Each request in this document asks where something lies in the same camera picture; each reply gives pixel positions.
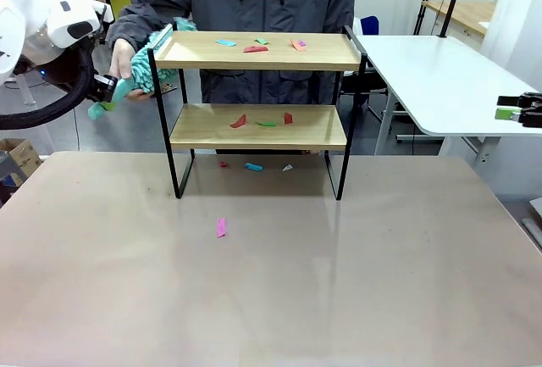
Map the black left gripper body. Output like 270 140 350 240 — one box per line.
41 36 102 97

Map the teal microfiber duster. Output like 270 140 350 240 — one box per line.
87 16 198 120

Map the person's right forearm grey sleeve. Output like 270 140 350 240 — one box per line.
105 1 179 53

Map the two-tier wooden metal shelf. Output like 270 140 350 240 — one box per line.
147 22 368 202

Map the person's right hand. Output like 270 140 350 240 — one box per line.
108 38 153 103

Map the white rounded table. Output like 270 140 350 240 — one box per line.
354 34 542 169

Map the cardboard box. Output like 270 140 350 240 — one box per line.
0 137 42 173

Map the light wooden table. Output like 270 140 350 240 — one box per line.
422 0 497 38

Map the grey metal bar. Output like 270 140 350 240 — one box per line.
521 197 542 253

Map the blue chair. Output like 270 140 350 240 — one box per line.
359 14 381 37

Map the black corrugated cable hose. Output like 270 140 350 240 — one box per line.
0 51 95 131

